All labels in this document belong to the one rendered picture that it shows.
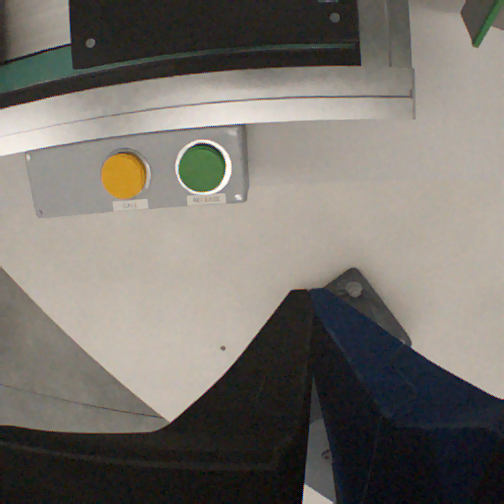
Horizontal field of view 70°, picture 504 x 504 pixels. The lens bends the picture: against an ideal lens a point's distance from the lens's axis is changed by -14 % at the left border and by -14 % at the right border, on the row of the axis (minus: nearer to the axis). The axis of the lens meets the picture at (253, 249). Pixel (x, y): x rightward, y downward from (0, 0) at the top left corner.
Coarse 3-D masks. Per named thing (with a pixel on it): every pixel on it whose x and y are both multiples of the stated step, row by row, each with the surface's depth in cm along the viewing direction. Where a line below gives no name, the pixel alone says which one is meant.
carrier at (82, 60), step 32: (96, 0) 28; (128, 0) 28; (160, 0) 28; (192, 0) 28; (224, 0) 28; (256, 0) 28; (288, 0) 28; (352, 0) 28; (96, 32) 29; (128, 32) 29; (160, 32) 29; (192, 32) 29; (224, 32) 29; (256, 32) 29; (288, 32) 29; (320, 32) 29; (352, 32) 29; (96, 64) 30
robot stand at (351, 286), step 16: (352, 272) 48; (336, 288) 48; (352, 288) 47; (368, 288) 48; (352, 304) 46; (368, 304) 46; (384, 304) 50; (384, 320) 48; (400, 336) 51; (320, 416) 33; (320, 432) 33; (320, 448) 34; (320, 464) 35; (320, 480) 36
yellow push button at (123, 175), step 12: (120, 156) 33; (132, 156) 34; (108, 168) 34; (120, 168) 34; (132, 168) 34; (144, 168) 34; (108, 180) 34; (120, 180) 34; (132, 180) 34; (144, 180) 34; (108, 192) 35; (120, 192) 34; (132, 192) 34
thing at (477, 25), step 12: (468, 0) 24; (480, 0) 22; (492, 0) 21; (468, 12) 24; (480, 12) 23; (492, 12) 21; (468, 24) 25; (480, 24) 23; (492, 24) 26; (480, 36) 23
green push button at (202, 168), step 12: (192, 156) 33; (204, 156) 33; (216, 156) 33; (180, 168) 34; (192, 168) 33; (204, 168) 33; (216, 168) 33; (192, 180) 34; (204, 180) 34; (216, 180) 34; (204, 192) 34
